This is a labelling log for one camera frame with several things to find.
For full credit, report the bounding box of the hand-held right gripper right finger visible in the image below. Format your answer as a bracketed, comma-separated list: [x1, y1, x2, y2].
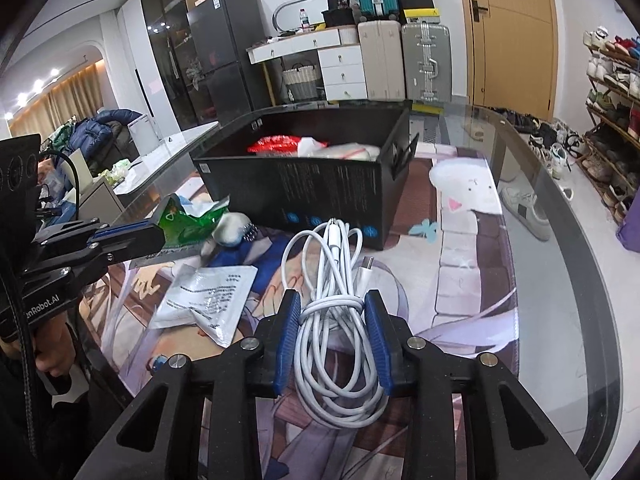
[365, 291, 591, 480]

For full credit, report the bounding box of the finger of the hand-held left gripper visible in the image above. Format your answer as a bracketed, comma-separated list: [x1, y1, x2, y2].
[32, 219, 166, 247]
[20, 237, 169, 287]

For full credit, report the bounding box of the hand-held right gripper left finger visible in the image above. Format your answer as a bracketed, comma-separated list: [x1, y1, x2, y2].
[75, 290, 302, 480]

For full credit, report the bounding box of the white charging cable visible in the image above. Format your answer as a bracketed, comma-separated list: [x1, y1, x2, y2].
[280, 217, 388, 430]

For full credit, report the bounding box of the green snack packet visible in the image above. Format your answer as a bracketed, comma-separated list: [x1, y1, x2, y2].
[152, 194, 231, 256]

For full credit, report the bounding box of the white printed foil pouch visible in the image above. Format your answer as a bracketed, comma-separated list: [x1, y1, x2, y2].
[149, 265, 259, 346]

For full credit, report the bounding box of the black cardboard box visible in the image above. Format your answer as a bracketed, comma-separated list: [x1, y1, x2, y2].
[191, 100, 420, 252]

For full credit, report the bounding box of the red plastic packet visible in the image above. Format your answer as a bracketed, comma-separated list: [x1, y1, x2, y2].
[247, 135, 301, 156]

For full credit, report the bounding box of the clear zip bag red stripe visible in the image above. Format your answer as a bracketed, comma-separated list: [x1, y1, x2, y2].
[320, 144, 382, 162]

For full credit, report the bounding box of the white bubble wrap bag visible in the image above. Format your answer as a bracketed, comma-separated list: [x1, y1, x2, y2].
[297, 136, 331, 157]

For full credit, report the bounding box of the person's left forearm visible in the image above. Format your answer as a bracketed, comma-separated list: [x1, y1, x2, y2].
[0, 345, 126, 480]

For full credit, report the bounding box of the white round soft ball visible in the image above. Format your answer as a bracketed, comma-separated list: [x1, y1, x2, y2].
[212, 211, 257, 248]

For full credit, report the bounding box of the person's left hand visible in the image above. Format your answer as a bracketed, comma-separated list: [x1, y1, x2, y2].
[31, 317, 85, 377]

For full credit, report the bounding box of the green white tissue pack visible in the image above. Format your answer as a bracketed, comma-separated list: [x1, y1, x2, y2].
[97, 157, 135, 188]

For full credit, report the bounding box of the grey cabinet white top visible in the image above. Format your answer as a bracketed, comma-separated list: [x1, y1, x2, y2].
[75, 120, 221, 213]

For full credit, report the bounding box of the dark blue jacket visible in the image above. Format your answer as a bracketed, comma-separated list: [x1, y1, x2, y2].
[67, 109, 143, 166]

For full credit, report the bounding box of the white appliance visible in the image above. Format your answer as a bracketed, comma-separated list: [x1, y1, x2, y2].
[127, 114, 163, 156]

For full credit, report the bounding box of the printed desk mat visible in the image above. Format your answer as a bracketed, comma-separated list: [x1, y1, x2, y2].
[82, 142, 521, 480]

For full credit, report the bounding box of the beige curtain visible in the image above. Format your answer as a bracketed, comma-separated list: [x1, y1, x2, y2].
[10, 67, 106, 138]

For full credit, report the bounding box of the glass display cabinet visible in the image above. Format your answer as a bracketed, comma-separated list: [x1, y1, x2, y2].
[140, 0, 201, 131]

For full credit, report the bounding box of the dark grey fridge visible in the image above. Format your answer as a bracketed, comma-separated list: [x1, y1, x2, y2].
[187, 0, 273, 128]

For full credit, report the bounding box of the white sneaker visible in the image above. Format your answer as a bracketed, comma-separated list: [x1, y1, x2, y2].
[500, 185, 553, 241]

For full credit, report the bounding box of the wicker basket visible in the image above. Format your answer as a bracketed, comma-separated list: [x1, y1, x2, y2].
[281, 62, 321, 102]

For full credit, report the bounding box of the pile of floor shoes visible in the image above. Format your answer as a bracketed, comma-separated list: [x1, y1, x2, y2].
[487, 105, 586, 181]

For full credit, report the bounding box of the white dresser desk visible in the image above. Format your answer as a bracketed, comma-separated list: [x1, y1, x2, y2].
[246, 27, 368, 103]

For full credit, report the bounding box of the purple bag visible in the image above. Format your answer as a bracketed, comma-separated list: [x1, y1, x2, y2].
[616, 200, 640, 253]

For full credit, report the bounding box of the beige suitcase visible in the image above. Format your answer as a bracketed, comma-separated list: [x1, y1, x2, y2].
[357, 20, 406, 101]

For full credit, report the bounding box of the silver suitcase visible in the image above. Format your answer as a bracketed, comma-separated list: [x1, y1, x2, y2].
[401, 22, 453, 103]

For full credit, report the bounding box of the black bag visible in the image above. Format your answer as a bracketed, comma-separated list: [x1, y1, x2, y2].
[320, 0, 357, 27]

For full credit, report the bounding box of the black yellow shoe box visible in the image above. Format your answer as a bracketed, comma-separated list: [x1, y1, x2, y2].
[402, 7, 442, 25]

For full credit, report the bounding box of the wooden door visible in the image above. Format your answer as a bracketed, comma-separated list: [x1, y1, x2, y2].
[456, 0, 558, 116]

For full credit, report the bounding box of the wooden shoe rack with shoes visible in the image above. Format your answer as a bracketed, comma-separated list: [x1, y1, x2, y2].
[582, 25, 640, 221]

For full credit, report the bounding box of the black cable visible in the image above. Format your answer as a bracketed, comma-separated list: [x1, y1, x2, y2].
[42, 150, 83, 221]

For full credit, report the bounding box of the curved metal tube frame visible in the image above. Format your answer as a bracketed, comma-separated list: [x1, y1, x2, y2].
[272, 0, 333, 36]

